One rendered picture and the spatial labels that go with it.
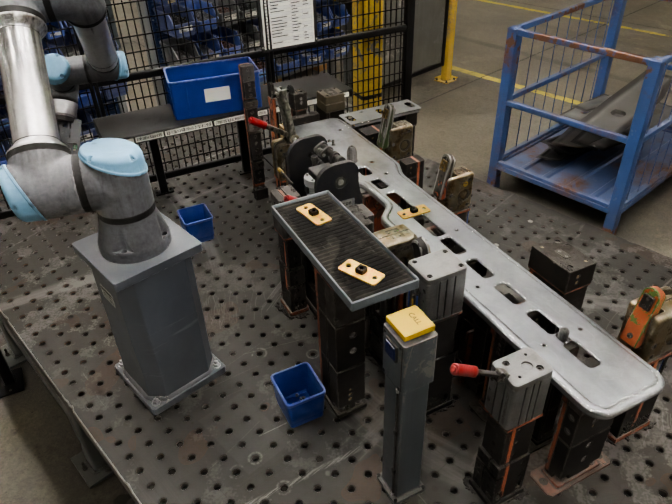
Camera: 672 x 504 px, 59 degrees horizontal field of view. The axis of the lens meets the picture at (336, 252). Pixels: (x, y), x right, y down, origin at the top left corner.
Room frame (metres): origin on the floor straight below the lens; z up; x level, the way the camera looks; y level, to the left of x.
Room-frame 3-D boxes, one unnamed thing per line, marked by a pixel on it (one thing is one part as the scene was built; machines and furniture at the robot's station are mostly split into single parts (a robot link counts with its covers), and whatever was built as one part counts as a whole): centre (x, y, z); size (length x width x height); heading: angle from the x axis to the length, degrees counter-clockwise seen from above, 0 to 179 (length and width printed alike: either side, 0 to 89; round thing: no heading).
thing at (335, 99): (2.04, 0.00, 0.88); 0.08 x 0.08 x 0.36; 26
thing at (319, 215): (1.07, 0.04, 1.17); 0.08 x 0.04 x 0.01; 35
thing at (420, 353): (0.73, -0.12, 0.92); 0.08 x 0.08 x 0.44; 26
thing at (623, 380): (1.30, -0.22, 1.00); 1.38 x 0.22 x 0.02; 26
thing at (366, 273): (0.86, -0.04, 1.17); 0.08 x 0.04 x 0.01; 50
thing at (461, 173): (1.45, -0.34, 0.87); 0.12 x 0.09 x 0.35; 116
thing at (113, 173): (1.07, 0.44, 1.27); 0.13 x 0.12 x 0.14; 107
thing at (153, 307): (1.07, 0.43, 0.90); 0.21 x 0.21 x 0.40; 42
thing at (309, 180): (1.32, 0.02, 0.94); 0.18 x 0.13 x 0.49; 26
